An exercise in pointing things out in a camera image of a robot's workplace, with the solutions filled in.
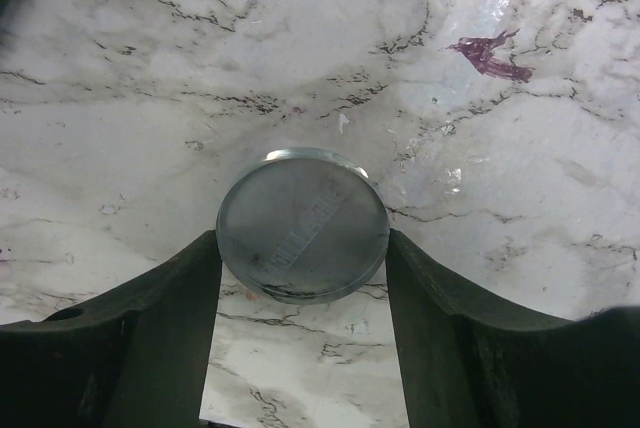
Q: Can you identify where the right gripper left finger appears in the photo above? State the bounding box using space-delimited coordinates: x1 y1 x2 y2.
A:
1 231 222 427

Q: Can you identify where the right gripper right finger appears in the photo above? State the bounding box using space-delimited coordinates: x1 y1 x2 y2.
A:
386 230 639 427

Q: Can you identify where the clear round dealer button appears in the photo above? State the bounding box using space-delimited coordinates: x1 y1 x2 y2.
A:
216 148 390 305

